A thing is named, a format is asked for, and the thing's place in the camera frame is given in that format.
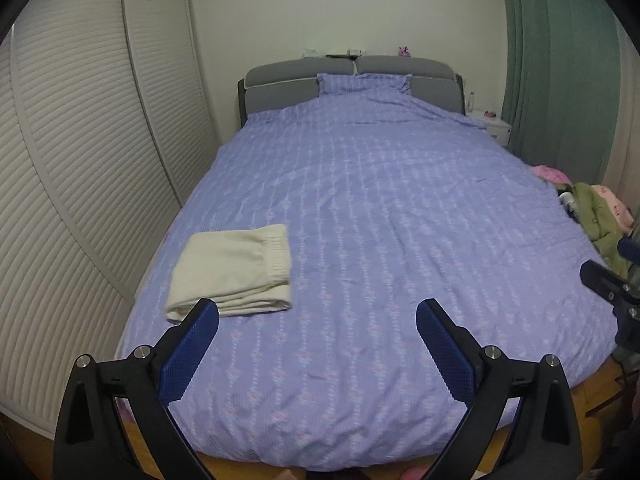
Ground cream white pants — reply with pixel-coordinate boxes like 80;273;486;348
165;224;292;322

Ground olive green garment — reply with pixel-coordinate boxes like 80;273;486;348
572;182;630;278

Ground pink patterned garment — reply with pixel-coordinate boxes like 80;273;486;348
592;184;634;235

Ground black white garment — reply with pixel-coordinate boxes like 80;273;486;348
559;191;579;223

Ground white nightstand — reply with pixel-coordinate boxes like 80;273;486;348
468;110;512;148

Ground green curtain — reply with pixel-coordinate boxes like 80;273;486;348
501;0;620;183

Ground purple floral duvet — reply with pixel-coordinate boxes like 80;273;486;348
122;90;616;470

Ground white louvered wardrobe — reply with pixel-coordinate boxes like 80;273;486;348
1;0;218;437

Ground grey padded headboard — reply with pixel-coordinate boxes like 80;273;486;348
238;55;465;124

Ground purple floral pillow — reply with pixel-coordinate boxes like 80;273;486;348
317;73;412;96

